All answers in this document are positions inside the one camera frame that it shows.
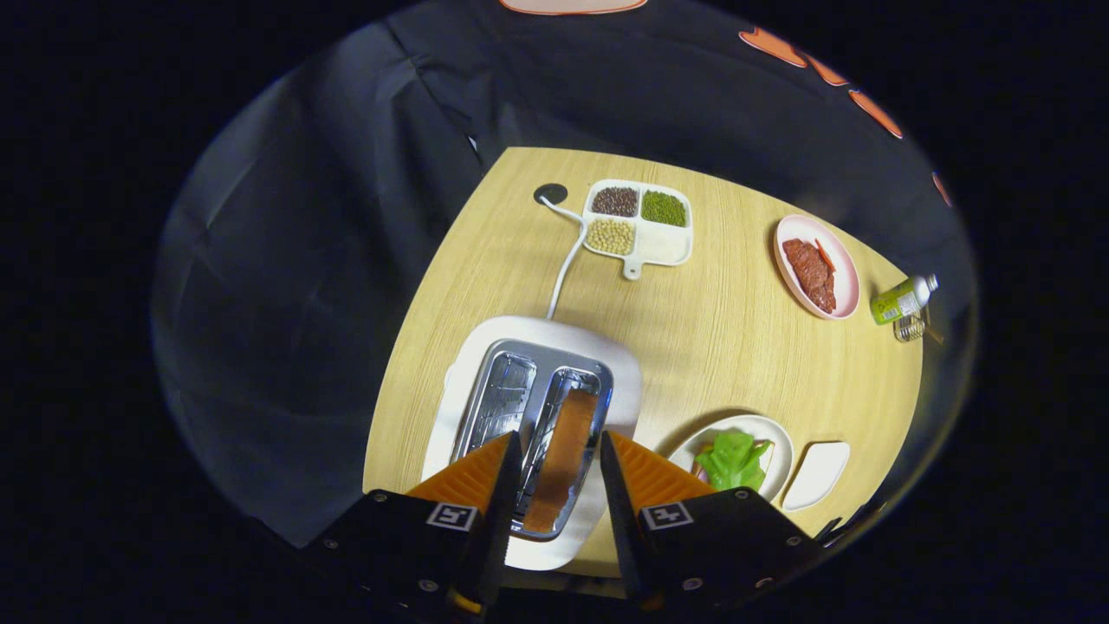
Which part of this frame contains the white divided dish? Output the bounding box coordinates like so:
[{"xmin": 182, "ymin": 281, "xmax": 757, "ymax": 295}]
[{"xmin": 580, "ymin": 179, "xmax": 694, "ymax": 281}]

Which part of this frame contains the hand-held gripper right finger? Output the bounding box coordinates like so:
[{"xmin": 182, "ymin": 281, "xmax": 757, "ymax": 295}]
[{"xmin": 600, "ymin": 431, "xmax": 822, "ymax": 612}]

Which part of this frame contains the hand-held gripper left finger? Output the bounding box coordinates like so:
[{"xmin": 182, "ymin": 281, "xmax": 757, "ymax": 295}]
[{"xmin": 308, "ymin": 431, "xmax": 523, "ymax": 618}]

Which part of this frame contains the round white plate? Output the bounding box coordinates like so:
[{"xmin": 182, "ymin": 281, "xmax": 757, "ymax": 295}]
[{"xmin": 665, "ymin": 414, "xmax": 794, "ymax": 504}]

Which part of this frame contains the white rounded rectangular dish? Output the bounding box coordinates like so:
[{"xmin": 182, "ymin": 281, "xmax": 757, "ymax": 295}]
[{"xmin": 781, "ymin": 441, "xmax": 852, "ymax": 512}]

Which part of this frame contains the green-labelled metal bottle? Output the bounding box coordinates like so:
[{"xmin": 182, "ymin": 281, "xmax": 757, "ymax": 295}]
[{"xmin": 870, "ymin": 274, "xmax": 940, "ymax": 327}]

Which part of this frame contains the white toaster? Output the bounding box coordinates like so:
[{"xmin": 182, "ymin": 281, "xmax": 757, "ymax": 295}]
[{"xmin": 420, "ymin": 315, "xmax": 644, "ymax": 573}]

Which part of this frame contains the heap of green beans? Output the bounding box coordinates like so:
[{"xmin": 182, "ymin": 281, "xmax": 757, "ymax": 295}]
[{"xmin": 641, "ymin": 190, "xmax": 688, "ymax": 228}]

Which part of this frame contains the toasted bread slice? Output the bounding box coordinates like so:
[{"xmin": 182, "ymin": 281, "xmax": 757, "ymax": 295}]
[{"xmin": 522, "ymin": 388, "xmax": 600, "ymax": 536}]

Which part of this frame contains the heap of yellow beans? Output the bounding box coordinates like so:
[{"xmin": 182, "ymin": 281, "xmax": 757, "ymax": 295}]
[{"xmin": 587, "ymin": 218, "xmax": 636, "ymax": 257}]

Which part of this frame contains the white power cable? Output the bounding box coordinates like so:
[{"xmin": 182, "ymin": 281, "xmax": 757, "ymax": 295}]
[{"xmin": 537, "ymin": 196, "xmax": 590, "ymax": 322}]

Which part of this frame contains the brown meat piece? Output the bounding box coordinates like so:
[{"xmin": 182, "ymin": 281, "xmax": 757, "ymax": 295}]
[{"xmin": 781, "ymin": 238, "xmax": 838, "ymax": 315}]

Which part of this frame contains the green lettuce leaf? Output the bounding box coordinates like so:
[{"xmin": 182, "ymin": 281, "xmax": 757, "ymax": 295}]
[{"xmin": 693, "ymin": 431, "xmax": 775, "ymax": 493}]

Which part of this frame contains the pink plate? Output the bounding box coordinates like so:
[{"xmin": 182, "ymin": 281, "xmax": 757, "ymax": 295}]
[{"xmin": 773, "ymin": 214, "xmax": 861, "ymax": 322}]

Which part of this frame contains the heap of dark beans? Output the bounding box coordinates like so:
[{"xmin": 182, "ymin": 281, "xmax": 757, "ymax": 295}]
[{"xmin": 591, "ymin": 186, "xmax": 640, "ymax": 218}]

